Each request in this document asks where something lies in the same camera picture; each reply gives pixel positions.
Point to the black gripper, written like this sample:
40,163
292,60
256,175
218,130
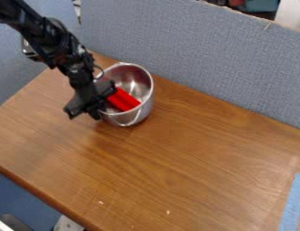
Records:
91,94

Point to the red block object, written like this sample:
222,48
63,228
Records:
123,100

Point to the metal pot with handles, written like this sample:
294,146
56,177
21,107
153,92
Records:
136,80

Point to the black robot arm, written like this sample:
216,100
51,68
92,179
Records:
49,43

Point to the blue tape strip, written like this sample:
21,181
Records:
291,213

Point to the blue fabric partition wall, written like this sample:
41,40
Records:
232,55

